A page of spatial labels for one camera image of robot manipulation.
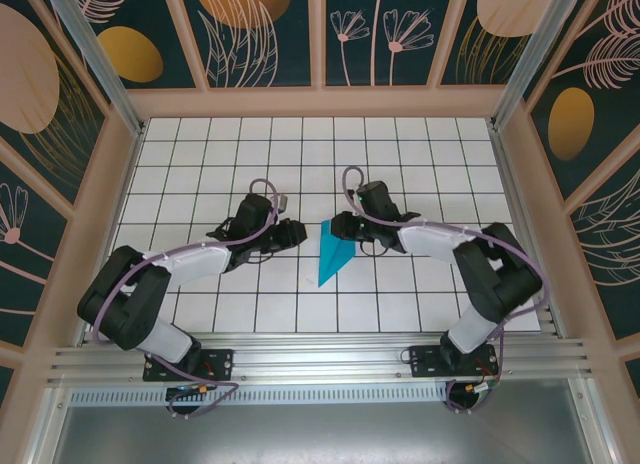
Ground blue paper sheet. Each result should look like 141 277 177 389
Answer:
316 218 356 289

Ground grey metal sheet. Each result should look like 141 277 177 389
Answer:
49 403 596 464

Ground small black circuit board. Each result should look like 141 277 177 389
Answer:
166 383 214 400

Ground small green circuit board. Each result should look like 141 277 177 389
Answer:
462 380 501 398

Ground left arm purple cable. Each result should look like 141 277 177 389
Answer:
91 178 241 420

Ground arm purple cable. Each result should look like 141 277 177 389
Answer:
91 178 241 420
340 165 550 416

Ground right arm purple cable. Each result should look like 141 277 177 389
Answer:
340 165 550 416

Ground aluminium mounting rail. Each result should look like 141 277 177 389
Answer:
47 333 599 385

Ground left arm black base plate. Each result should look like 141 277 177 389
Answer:
143 348 235 383

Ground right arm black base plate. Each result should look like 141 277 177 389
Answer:
408 344 500 380

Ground aluminium side rail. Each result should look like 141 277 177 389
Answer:
488 126 564 338

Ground grey slotted cable duct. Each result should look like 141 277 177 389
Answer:
69 387 451 405

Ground aluminium frame post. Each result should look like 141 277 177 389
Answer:
39 0 147 138
488 0 586 133

